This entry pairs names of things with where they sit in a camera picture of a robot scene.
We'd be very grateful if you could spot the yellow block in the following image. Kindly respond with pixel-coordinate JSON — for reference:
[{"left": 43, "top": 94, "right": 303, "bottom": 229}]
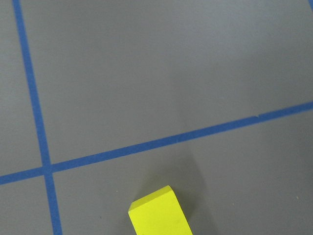
[{"left": 128, "top": 186, "right": 192, "bottom": 235}]

